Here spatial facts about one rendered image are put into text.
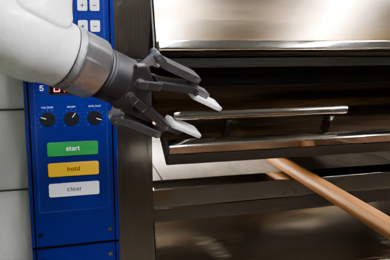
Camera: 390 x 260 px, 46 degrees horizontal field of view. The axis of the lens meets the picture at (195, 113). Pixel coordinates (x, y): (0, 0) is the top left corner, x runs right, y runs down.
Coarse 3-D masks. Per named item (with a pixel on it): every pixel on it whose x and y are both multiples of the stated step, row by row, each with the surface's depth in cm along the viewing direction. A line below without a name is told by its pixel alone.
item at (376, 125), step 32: (160, 96) 91; (224, 96) 94; (256, 96) 95; (288, 96) 97; (320, 96) 98; (352, 96) 100; (384, 96) 102; (256, 128) 87; (288, 128) 88; (352, 128) 91; (384, 128) 92; (192, 160) 80; (224, 160) 82
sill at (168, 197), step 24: (336, 168) 108; (360, 168) 108; (384, 168) 108; (168, 192) 93; (192, 192) 94; (216, 192) 96; (240, 192) 97; (264, 192) 98; (288, 192) 100; (312, 192) 101
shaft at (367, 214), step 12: (288, 168) 100; (300, 168) 97; (300, 180) 95; (312, 180) 90; (324, 180) 88; (324, 192) 85; (336, 192) 82; (336, 204) 82; (348, 204) 78; (360, 204) 76; (360, 216) 74; (372, 216) 72; (384, 216) 70; (372, 228) 72; (384, 228) 69
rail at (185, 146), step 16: (176, 144) 78; (192, 144) 78; (208, 144) 79; (224, 144) 80; (240, 144) 80; (256, 144) 81; (272, 144) 82; (288, 144) 83; (304, 144) 84; (320, 144) 85; (336, 144) 86
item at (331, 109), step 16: (176, 112) 79; (192, 112) 79; (208, 112) 80; (224, 112) 80; (240, 112) 81; (256, 112) 82; (272, 112) 83; (288, 112) 83; (304, 112) 84; (320, 112) 85; (336, 112) 86; (224, 128) 83; (320, 128) 89
